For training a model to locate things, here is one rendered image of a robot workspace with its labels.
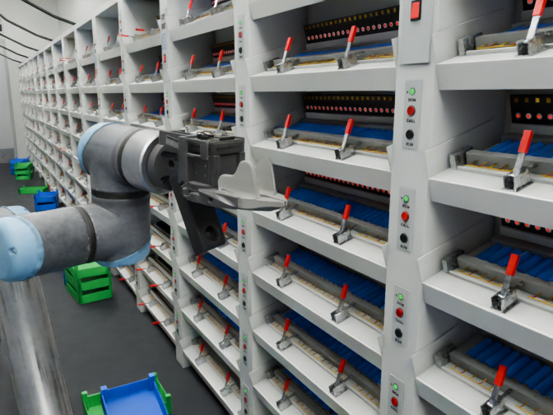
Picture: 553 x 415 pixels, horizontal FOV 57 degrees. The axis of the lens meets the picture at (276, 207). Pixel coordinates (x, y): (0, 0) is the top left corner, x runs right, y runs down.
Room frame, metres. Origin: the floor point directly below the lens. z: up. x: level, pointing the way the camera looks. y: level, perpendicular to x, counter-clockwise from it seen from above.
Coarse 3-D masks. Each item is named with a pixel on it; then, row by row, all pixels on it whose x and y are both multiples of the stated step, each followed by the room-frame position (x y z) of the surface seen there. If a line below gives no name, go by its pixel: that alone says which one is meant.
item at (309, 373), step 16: (272, 304) 1.54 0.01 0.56; (256, 320) 1.51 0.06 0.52; (272, 320) 1.52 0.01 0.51; (256, 336) 1.49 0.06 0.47; (272, 336) 1.44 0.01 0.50; (272, 352) 1.40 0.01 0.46; (288, 352) 1.35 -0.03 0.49; (288, 368) 1.33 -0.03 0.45; (304, 368) 1.26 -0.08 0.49; (320, 368) 1.25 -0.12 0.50; (336, 368) 1.23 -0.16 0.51; (304, 384) 1.26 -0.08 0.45; (320, 384) 1.19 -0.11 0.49; (352, 384) 1.16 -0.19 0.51; (336, 400) 1.12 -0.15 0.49; (352, 400) 1.11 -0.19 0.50
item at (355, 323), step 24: (288, 240) 1.57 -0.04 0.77; (264, 264) 1.52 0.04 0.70; (288, 264) 1.38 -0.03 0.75; (312, 264) 1.41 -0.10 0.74; (336, 264) 1.39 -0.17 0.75; (264, 288) 1.45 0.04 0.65; (288, 288) 1.35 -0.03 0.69; (312, 288) 1.32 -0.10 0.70; (336, 288) 1.25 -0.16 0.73; (360, 288) 1.23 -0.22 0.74; (384, 288) 1.20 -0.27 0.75; (312, 312) 1.21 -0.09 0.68; (336, 312) 1.15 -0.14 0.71; (360, 312) 1.15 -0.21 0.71; (336, 336) 1.14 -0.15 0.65; (360, 336) 1.06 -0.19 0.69
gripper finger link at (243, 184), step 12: (240, 168) 0.61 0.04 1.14; (252, 168) 0.60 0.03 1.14; (228, 180) 0.62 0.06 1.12; (240, 180) 0.61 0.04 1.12; (252, 180) 0.60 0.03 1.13; (228, 192) 0.62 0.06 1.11; (240, 192) 0.61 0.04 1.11; (252, 192) 0.60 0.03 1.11; (240, 204) 0.60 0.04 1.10; (252, 204) 0.59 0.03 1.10; (264, 204) 0.59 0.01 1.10; (276, 204) 0.59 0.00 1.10
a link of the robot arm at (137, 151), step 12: (144, 132) 0.73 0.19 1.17; (156, 132) 0.73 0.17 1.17; (132, 144) 0.71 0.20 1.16; (144, 144) 0.70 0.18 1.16; (156, 144) 0.71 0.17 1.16; (132, 156) 0.70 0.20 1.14; (144, 156) 0.69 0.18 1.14; (132, 168) 0.70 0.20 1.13; (144, 168) 0.70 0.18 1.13; (132, 180) 0.71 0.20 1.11; (144, 180) 0.70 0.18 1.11; (156, 192) 0.71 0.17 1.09; (168, 192) 0.73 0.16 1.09
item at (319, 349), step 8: (280, 320) 1.48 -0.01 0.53; (296, 328) 1.42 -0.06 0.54; (288, 336) 1.41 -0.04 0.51; (296, 336) 1.40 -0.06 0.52; (304, 336) 1.37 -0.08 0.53; (312, 344) 1.32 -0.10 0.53; (320, 344) 1.31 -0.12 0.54; (320, 352) 1.29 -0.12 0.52; (328, 352) 1.27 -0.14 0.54; (328, 360) 1.26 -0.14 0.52; (336, 360) 1.23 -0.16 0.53; (344, 368) 1.19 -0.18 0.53; (352, 368) 1.19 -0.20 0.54; (360, 376) 1.15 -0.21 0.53; (360, 384) 1.14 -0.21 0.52; (368, 384) 1.12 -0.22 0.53; (360, 392) 1.12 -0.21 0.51; (376, 392) 1.09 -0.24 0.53
